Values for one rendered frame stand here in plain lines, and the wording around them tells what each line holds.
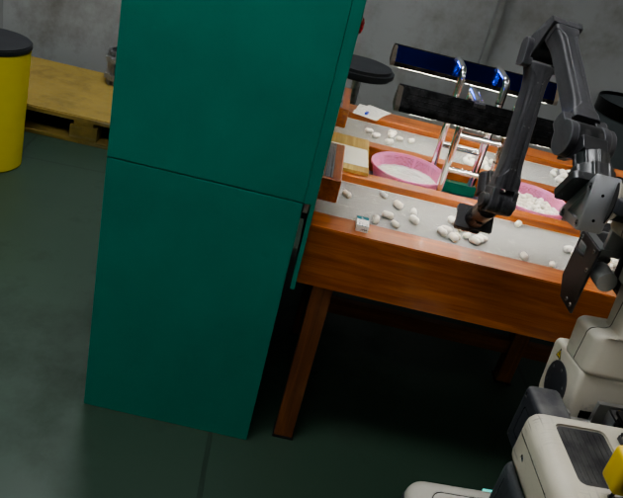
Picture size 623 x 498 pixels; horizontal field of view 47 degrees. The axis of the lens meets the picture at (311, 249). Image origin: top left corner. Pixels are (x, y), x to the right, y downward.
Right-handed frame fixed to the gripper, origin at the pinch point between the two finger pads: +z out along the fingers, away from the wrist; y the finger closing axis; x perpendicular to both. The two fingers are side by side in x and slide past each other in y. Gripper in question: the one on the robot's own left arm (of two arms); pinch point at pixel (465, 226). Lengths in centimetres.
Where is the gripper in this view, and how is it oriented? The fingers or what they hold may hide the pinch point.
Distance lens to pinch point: 206.4
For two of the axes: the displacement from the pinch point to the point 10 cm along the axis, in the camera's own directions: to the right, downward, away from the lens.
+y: -9.7, -2.4, -0.4
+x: -2.2, 9.5, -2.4
